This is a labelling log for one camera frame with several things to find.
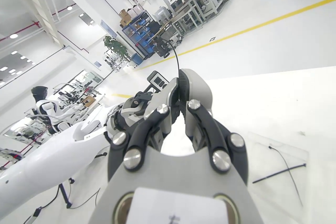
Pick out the black floor stand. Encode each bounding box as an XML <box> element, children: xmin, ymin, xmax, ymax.
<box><xmin>58</xmin><ymin>177</ymin><xmax>76</xmax><ymax>209</ymax></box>

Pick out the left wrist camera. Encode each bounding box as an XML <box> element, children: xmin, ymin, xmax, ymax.
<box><xmin>139</xmin><ymin>71</ymin><xmax>170</xmax><ymax>97</ymax></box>

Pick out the clear plastic plate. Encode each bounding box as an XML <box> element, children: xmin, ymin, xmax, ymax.
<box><xmin>246</xmin><ymin>132</ymin><xmax>311</xmax><ymax>224</ymax></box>

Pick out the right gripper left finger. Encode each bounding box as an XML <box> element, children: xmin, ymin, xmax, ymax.
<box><xmin>108</xmin><ymin>77</ymin><xmax>182</xmax><ymax>180</ymax></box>

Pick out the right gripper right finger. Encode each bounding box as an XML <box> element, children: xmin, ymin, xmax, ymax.
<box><xmin>178</xmin><ymin>69</ymin><xmax>249</xmax><ymax>185</ymax></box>

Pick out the thin black zip tie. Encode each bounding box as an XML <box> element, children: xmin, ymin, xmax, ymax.
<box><xmin>252</xmin><ymin>163</ymin><xmax>307</xmax><ymax>184</ymax></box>
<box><xmin>167</xmin><ymin>40</ymin><xmax>182</xmax><ymax>84</ymax></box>
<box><xmin>268</xmin><ymin>146</ymin><xmax>303</xmax><ymax>207</ymax></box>

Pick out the green potted plant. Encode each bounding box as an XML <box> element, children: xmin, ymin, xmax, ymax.
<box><xmin>103</xmin><ymin>35</ymin><xmax>131</xmax><ymax>64</ymax></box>

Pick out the blue storage rack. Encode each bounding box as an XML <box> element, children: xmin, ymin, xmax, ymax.
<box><xmin>121</xmin><ymin>9</ymin><xmax>161</xmax><ymax>60</ymax></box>

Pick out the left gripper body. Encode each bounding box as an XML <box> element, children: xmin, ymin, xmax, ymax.
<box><xmin>106</xmin><ymin>93</ymin><xmax>164</xmax><ymax>143</ymax></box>

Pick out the thin black cable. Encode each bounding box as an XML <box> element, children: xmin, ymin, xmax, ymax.
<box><xmin>26</xmin><ymin>188</ymin><xmax>102</xmax><ymax>224</ymax></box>

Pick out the blue plastic bin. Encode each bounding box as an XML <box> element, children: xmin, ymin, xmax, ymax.
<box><xmin>131</xmin><ymin>53</ymin><xmax>144</xmax><ymax>66</ymax></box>

